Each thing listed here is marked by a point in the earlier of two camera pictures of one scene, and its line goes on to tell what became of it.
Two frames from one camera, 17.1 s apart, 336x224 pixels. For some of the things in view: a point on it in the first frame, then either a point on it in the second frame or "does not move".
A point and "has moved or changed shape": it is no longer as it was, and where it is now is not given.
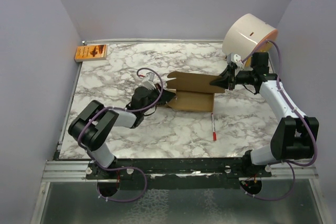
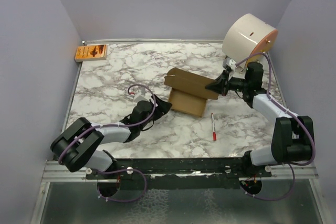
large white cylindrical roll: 248,34 does not move
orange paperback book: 88,53 does not move
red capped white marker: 214,132 does not move
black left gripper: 166,96 -> 161,108
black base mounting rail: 177,173 does not move
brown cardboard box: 193,91 has moved or changed shape
